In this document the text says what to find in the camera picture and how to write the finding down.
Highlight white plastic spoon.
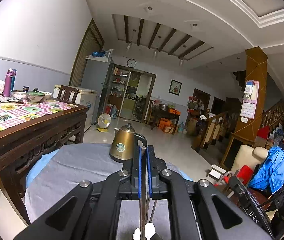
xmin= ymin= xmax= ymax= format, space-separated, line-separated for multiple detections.
xmin=145 ymin=223 xmax=156 ymax=240
xmin=132 ymin=228 xmax=141 ymax=240

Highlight red plastic stool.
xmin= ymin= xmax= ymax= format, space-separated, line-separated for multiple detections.
xmin=214 ymin=165 xmax=254 ymax=187

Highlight blue jacket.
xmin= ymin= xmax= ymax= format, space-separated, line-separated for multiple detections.
xmin=248 ymin=147 xmax=284 ymax=194

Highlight cream armchair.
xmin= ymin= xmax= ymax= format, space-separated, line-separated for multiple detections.
xmin=231 ymin=145 xmax=268 ymax=178

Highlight grey table cloth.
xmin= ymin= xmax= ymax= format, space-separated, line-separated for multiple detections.
xmin=24 ymin=142 xmax=195 ymax=240

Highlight metal utensil holder cup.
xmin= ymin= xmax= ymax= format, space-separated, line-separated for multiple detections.
xmin=150 ymin=233 xmax=162 ymax=240

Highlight gold electric kettle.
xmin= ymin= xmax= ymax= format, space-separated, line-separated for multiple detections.
xmin=109 ymin=123 xmax=147 ymax=163

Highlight wooden stair railing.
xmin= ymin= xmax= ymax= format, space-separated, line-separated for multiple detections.
xmin=197 ymin=111 xmax=233 ymax=148

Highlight orange boxes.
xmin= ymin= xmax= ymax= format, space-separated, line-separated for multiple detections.
xmin=157 ymin=108 xmax=181 ymax=135

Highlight small white fan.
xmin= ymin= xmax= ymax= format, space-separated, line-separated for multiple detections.
xmin=97 ymin=113 xmax=111 ymax=133

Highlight dark carved wooden table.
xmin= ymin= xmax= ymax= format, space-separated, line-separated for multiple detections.
xmin=0 ymin=105 xmax=88 ymax=225

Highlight white chest freezer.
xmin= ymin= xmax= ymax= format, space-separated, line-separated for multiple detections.
xmin=53 ymin=84 xmax=98 ymax=132

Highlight framed picture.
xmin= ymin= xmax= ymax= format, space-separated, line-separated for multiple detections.
xmin=169 ymin=80 xmax=182 ymax=95

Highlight dark wooden chair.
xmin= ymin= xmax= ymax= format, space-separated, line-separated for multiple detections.
xmin=57 ymin=85 xmax=79 ymax=103

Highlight checkered floral tablecloth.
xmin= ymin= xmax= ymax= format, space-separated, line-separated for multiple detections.
xmin=0 ymin=99 xmax=77 ymax=131

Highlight green lidded bowl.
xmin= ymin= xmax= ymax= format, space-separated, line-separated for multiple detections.
xmin=27 ymin=88 xmax=45 ymax=102

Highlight grey refrigerator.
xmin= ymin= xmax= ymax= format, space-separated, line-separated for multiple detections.
xmin=81 ymin=55 xmax=114 ymax=124

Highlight purple water bottle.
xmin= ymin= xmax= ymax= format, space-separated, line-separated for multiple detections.
xmin=3 ymin=68 xmax=14 ymax=97

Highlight blue water bottle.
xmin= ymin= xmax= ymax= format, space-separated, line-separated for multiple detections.
xmin=10 ymin=69 xmax=17 ymax=92

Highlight black cable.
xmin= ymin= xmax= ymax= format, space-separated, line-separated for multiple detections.
xmin=259 ymin=182 xmax=284 ymax=208

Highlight wall calendar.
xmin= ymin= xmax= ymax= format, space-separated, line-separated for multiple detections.
xmin=240 ymin=80 xmax=259 ymax=120

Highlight round wall clock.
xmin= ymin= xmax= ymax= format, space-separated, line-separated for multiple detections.
xmin=126 ymin=59 xmax=137 ymax=69

